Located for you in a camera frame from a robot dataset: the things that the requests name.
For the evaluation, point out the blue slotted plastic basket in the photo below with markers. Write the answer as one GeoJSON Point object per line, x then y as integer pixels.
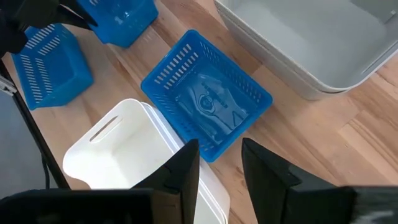
{"type": "Point", "coordinates": [211, 99]}
{"type": "Point", "coordinates": [59, 71]}
{"type": "Point", "coordinates": [124, 25]}

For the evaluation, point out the silver metal bracket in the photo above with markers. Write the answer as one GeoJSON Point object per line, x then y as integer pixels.
{"type": "Point", "coordinates": [6, 84]}

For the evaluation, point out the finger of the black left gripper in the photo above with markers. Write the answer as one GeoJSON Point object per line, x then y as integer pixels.
{"type": "Point", "coordinates": [74, 19]}

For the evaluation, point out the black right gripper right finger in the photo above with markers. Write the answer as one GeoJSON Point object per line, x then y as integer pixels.
{"type": "Point", "coordinates": [267, 183]}

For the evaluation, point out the grey plastic basket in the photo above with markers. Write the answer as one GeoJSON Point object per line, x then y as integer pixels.
{"type": "Point", "coordinates": [311, 46]}

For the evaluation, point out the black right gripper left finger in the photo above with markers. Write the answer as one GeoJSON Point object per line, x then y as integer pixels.
{"type": "Point", "coordinates": [183, 180]}

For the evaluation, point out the black metal table frame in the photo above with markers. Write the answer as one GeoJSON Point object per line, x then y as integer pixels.
{"type": "Point", "coordinates": [34, 130]}

